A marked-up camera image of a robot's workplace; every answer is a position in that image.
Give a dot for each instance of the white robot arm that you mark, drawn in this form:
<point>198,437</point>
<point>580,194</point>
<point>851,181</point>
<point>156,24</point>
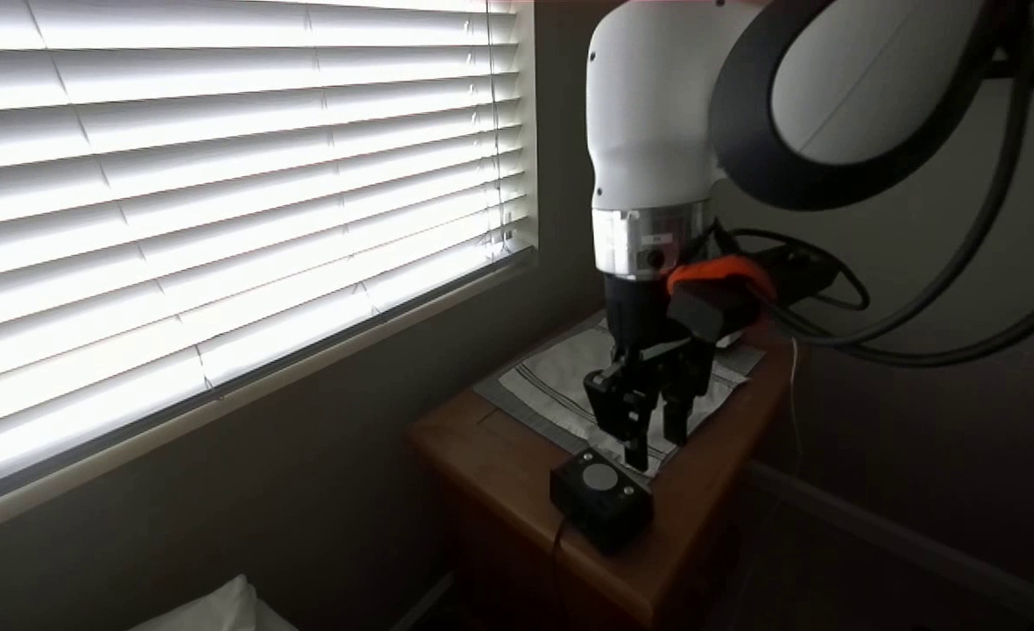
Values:
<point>658,108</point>

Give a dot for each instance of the orange camera mount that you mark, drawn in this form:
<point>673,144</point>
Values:
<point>720,272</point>

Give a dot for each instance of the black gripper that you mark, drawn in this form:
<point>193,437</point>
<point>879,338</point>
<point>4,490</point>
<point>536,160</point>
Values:
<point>641,320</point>

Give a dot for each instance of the wooden nightstand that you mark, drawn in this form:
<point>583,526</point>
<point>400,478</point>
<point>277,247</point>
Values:
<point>517,493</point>

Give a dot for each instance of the white window blinds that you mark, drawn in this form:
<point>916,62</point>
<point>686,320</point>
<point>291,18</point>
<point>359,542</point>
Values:
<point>235,175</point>

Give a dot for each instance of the black alarm clock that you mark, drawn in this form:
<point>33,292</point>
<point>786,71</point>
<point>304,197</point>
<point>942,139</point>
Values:
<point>603,496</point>

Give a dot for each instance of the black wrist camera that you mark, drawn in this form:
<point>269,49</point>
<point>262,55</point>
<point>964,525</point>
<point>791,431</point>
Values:
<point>714,313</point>

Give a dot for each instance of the white towel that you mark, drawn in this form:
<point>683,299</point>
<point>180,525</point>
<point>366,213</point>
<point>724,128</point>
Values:
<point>564,373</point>

